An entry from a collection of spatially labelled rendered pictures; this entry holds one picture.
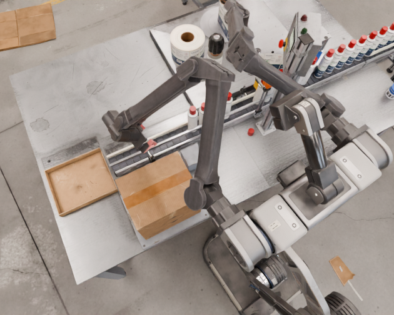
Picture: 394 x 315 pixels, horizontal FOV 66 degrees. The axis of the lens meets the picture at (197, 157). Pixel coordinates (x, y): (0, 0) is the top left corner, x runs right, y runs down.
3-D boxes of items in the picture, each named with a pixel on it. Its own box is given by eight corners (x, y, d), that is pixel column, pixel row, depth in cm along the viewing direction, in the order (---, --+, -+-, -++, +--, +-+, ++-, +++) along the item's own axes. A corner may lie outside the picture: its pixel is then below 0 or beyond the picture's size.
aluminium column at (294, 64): (266, 122, 176) (308, 32, 114) (271, 128, 174) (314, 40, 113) (260, 125, 175) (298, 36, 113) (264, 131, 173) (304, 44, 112)
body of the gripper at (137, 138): (136, 121, 126) (122, 119, 120) (148, 139, 123) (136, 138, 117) (127, 132, 129) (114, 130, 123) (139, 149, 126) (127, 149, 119)
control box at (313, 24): (304, 47, 139) (321, 13, 122) (304, 77, 133) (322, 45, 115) (282, 44, 140) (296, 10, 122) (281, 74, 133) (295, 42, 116)
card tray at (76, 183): (101, 150, 167) (99, 147, 163) (118, 191, 158) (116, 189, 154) (47, 173, 161) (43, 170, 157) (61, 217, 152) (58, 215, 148)
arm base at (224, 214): (219, 237, 95) (222, 230, 84) (204, 215, 97) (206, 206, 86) (241, 221, 97) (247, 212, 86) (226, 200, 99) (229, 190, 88)
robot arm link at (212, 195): (217, 205, 88) (227, 200, 93) (197, 178, 92) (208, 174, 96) (200, 222, 94) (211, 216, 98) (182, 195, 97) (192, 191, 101)
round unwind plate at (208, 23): (232, 2, 207) (232, 0, 205) (256, 33, 196) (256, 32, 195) (192, 17, 201) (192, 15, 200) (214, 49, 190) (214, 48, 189)
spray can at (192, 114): (194, 122, 169) (195, 102, 150) (199, 130, 167) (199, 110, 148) (186, 126, 168) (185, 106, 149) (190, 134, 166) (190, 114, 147)
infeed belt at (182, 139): (353, 55, 195) (356, 51, 192) (362, 65, 192) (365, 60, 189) (109, 161, 163) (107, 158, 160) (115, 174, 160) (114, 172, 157)
